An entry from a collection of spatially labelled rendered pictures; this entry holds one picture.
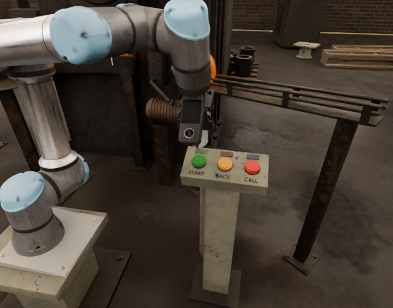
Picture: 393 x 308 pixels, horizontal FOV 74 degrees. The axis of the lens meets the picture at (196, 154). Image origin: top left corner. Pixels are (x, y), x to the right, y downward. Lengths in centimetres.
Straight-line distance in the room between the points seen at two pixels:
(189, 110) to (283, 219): 103
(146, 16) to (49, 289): 76
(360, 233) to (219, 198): 94
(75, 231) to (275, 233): 90
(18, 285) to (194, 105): 73
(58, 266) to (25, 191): 25
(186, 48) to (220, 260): 73
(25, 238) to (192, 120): 65
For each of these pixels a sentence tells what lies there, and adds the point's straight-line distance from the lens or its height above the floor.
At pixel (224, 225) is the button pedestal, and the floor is 39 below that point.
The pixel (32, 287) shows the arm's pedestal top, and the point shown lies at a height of 30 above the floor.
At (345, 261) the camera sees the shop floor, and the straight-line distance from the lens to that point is 142.
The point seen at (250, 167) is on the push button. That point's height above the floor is 61.
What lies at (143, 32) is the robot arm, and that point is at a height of 96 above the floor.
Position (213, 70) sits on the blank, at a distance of 119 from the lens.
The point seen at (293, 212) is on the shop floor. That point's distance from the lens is 153.
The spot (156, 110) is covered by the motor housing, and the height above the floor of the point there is 50.
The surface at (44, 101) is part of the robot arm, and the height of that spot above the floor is 75.
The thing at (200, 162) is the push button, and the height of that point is 61.
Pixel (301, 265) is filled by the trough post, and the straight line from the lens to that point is 131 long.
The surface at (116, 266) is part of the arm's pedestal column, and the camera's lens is 126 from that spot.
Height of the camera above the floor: 103
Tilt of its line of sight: 33 degrees down
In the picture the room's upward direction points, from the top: straight up
